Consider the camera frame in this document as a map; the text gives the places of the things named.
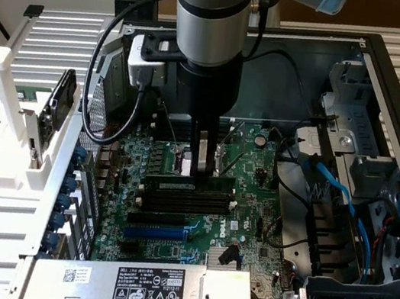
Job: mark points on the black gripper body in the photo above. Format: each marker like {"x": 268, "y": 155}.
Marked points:
{"x": 206, "y": 92}

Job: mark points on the green RAM stick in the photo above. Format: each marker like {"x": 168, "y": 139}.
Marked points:
{"x": 171, "y": 183}
{"x": 35, "y": 95}

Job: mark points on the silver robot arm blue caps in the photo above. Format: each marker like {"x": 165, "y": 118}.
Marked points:
{"x": 207, "y": 23}

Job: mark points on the metal CPU socket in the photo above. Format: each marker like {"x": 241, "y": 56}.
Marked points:
{"x": 182, "y": 163}

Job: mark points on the thin metal locking lever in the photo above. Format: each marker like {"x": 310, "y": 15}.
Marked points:
{"x": 233, "y": 134}
{"x": 171, "y": 127}

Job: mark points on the round coin battery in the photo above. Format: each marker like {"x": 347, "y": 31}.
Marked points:
{"x": 261, "y": 141}

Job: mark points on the green motherboard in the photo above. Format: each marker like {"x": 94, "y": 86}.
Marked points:
{"x": 252, "y": 205}

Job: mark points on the open grey PC case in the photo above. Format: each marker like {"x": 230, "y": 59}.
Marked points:
{"x": 279, "y": 94}

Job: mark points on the long black expansion slot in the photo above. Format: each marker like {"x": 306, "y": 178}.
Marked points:
{"x": 156, "y": 220}

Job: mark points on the blue expansion slot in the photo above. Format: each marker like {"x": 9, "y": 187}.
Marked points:
{"x": 154, "y": 232}

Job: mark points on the silver chipset heatsink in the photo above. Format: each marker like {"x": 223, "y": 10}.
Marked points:
{"x": 214, "y": 256}

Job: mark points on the blue card retention clip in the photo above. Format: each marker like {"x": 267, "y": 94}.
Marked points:
{"x": 79, "y": 156}
{"x": 50, "y": 241}
{"x": 56, "y": 221}
{"x": 69, "y": 184}
{"x": 63, "y": 201}

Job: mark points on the short black expansion slot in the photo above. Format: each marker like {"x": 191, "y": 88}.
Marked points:
{"x": 129, "y": 248}

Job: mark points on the black plastic shroud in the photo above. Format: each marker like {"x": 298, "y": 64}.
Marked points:
{"x": 327, "y": 238}

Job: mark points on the black hard disk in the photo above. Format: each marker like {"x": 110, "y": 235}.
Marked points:
{"x": 59, "y": 101}

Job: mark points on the white parts rack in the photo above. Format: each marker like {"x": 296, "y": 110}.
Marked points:
{"x": 35, "y": 182}

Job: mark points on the silver power supply unit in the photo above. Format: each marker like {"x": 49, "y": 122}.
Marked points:
{"x": 102, "y": 287}

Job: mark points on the black end cap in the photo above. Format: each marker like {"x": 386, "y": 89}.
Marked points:
{"x": 34, "y": 10}

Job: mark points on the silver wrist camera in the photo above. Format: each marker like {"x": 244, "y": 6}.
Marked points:
{"x": 141, "y": 65}

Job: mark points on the grey plastic bracket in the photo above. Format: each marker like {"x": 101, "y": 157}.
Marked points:
{"x": 371, "y": 168}

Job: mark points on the graphics card with bracket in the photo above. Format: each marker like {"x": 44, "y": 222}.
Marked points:
{"x": 39, "y": 144}

